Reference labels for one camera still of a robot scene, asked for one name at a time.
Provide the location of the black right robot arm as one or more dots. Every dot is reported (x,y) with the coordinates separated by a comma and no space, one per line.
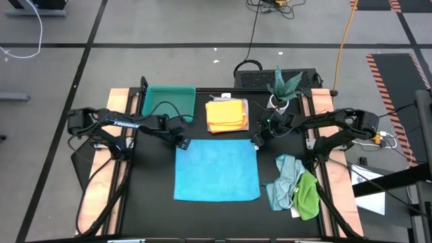
(334,123)

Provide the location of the small black box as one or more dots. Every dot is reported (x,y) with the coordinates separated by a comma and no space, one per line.
(363,160)

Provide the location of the black rig frame post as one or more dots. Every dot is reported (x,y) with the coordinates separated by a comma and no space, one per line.
(424,135)

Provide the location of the yellow power connector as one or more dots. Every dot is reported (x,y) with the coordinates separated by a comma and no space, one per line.
(377,138)

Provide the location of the teal plastic bin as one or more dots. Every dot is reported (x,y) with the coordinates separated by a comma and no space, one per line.
(168,101)

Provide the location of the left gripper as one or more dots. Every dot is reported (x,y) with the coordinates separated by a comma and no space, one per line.
(176,127)

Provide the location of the orange microfiber towel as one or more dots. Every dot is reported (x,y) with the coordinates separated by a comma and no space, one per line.
(226,116)

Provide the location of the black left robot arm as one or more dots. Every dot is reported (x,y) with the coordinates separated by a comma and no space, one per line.
(125,123)

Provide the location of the green microfiber towel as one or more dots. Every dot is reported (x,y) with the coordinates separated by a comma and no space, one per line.
(307,199)

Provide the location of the bright blue microfiber towel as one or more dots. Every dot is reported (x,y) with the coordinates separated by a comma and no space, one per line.
(216,170)

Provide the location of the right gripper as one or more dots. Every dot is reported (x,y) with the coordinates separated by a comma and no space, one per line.
(273,125)

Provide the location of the wooden side board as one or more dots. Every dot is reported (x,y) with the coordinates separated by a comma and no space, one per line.
(98,189)
(341,195)

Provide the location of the black table frame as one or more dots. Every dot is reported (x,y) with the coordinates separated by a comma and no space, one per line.
(199,90)

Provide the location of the snake plant in white pot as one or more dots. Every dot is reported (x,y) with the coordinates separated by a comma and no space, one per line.
(283,87)

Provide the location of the grey floor bar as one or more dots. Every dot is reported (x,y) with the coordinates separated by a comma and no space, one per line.
(13,97)

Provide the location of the pale blue teal-edged towel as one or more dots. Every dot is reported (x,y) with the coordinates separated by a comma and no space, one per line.
(285,182)

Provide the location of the silver aluminium bracket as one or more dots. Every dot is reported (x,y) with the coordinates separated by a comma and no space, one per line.
(126,241)

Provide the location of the black vented computer case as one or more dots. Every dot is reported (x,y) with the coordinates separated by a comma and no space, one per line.
(256,79)

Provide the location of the black orange-striped floor mat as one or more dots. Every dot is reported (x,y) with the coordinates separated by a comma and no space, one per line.
(374,4)
(401,84)

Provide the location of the black rig frame beam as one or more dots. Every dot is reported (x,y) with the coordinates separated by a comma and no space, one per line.
(388,180)

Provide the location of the white paper sheet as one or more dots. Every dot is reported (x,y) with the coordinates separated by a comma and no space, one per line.
(371,202)

